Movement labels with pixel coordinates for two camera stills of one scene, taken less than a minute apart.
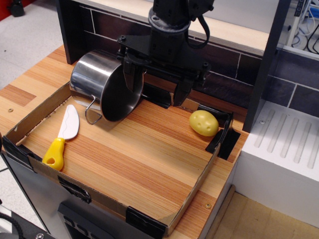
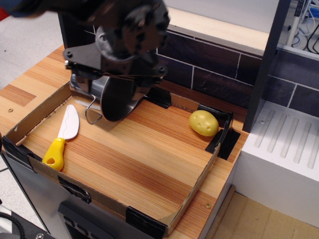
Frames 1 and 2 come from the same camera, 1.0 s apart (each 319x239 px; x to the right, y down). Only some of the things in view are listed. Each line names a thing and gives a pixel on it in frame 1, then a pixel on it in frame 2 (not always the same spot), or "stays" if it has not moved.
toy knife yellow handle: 54,158 stays
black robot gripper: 166,50 → 88,61
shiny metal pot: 98,83 stays
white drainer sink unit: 278,168 stays
